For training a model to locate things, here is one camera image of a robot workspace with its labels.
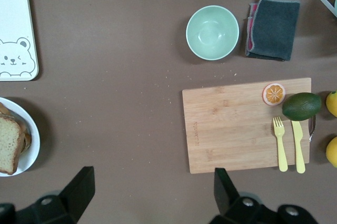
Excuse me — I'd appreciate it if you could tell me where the bamboo cutting board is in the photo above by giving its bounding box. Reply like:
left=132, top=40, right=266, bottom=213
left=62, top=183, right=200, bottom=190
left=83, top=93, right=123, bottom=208
left=182, top=77, right=316, bottom=174

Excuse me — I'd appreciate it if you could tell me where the cream bear print tray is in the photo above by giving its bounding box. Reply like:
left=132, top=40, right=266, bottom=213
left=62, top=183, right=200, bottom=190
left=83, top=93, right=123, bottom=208
left=0, top=0, right=39, bottom=82

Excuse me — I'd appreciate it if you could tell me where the yellow lemon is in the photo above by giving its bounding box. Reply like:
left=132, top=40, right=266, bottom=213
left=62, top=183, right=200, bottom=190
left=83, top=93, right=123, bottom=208
left=325, top=136, right=337, bottom=169
left=325, top=90, right=337, bottom=118

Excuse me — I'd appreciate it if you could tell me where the yellow plastic knife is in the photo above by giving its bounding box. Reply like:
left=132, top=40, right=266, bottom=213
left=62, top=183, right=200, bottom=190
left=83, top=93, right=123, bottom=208
left=291, top=120, right=306, bottom=174

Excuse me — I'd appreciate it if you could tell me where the toy orange half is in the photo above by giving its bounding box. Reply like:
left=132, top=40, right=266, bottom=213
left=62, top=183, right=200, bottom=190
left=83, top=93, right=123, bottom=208
left=262, top=82, right=286, bottom=106

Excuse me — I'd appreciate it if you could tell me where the pale green bowl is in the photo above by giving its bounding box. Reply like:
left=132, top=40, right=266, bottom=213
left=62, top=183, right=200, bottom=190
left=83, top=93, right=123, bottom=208
left=185, top=5, right=240, bottom=61

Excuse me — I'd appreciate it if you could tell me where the brown bread slice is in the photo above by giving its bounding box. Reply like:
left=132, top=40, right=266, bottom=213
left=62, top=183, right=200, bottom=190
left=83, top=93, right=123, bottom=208
left=0, top=115, right=22, bottom=176
left=0, top=101, right=32, bottom=156

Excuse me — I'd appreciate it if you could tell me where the round white plate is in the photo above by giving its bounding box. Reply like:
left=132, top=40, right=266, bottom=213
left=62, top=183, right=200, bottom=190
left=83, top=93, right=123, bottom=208
left=0, top=96, right=41, bottom=178

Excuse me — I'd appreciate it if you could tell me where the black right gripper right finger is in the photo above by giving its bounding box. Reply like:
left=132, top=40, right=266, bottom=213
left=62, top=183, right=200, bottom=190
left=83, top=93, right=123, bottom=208
left=210, top=168, right=319, bottom=224

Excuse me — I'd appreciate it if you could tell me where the folded grey cloth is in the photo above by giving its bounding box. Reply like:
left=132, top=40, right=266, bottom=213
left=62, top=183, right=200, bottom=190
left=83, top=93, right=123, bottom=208
left=245, top=0, right=301, bottom=62

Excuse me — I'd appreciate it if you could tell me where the dark green avocado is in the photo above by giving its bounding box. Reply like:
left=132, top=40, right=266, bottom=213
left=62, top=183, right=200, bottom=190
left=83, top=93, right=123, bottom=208
left=282, top=92, right=322, bottom=122

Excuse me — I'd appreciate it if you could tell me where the yellow plastic fork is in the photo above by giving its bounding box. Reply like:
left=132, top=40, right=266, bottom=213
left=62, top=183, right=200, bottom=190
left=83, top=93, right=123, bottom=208
left=272, top=116, right=289, bottom=172

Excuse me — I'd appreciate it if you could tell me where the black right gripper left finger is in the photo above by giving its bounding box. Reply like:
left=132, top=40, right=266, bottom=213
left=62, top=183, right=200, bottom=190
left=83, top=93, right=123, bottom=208
left=0, top=165, right=95, bottom=224

